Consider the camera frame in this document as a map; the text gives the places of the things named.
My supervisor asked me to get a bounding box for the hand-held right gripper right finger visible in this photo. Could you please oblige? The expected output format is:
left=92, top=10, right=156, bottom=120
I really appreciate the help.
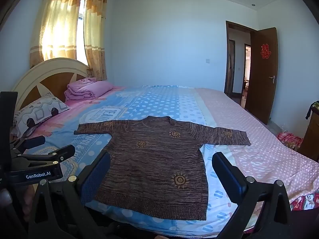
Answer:
left=211, top=151, right=292, bottom=239

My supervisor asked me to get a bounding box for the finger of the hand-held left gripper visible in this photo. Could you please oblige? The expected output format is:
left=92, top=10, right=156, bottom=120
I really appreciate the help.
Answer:
left=12, top=144, right=76, bottom=172
left=10, top=135, right=46, bottom=155

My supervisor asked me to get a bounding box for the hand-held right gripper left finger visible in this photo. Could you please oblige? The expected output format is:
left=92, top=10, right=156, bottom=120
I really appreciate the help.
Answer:
left=28, top=150, right=111, bottom=239

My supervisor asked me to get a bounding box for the brown knit sweater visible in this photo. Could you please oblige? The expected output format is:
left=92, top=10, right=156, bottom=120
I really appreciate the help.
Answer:
left=74, top=116, right=251, bottom=221

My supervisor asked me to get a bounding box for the grey patterned pillow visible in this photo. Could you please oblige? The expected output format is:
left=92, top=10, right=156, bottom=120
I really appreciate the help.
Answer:
left=14, top=92, right=71, bottom=138

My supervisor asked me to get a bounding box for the pink dotted bed sheet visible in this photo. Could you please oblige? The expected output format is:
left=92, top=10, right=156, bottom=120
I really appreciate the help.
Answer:
left=194, top=88, right=319, bottom=232

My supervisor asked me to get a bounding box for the cream wooden headboard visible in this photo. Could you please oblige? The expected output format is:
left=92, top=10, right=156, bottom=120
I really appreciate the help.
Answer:
left=11, top=58, right=90, bottom=120

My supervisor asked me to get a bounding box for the pink folded quilt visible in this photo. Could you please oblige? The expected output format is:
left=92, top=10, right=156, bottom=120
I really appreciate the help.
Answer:
left=65, top=78, right=114, bottom=100

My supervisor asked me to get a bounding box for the red printed blanket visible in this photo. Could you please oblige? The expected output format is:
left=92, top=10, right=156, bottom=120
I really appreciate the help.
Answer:
left=289, top=190, right=319, bottom=211

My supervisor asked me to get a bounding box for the wooden cabinet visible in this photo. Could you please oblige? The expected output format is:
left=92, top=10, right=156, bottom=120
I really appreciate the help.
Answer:
left=298, top=105, right=319, bottom=162

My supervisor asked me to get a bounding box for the brown wooden door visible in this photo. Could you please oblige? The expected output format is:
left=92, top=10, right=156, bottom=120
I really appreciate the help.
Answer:
left=245, top=27, right=278, bottom=125

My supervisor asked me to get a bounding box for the blue printed bed sheet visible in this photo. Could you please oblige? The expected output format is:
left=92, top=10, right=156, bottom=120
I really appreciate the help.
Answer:
left=10, top=85, right=250, bottom=237

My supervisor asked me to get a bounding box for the dark clothing pile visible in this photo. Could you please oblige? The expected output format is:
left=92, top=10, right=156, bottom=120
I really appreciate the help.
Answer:
left=305, top=101, right=319, bottom=120

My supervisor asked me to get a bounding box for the window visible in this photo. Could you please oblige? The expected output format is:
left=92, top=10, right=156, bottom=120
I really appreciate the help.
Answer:
left=76, top=0, right=87, bottom=68

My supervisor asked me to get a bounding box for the yellow patterned curtain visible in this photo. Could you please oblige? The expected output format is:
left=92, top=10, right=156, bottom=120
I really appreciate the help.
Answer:
left=83, top=0, right=109, bottom=81
left=29, top=0, right=86, bottom=69

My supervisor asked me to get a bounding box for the red paper door decoration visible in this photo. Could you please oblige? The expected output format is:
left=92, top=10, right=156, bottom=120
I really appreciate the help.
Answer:
left=260, top=43, right=272, bottom=60

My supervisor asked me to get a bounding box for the brown door frame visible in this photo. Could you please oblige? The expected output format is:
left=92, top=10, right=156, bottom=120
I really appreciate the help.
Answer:
left=224, top=20, right=258, bottom=98

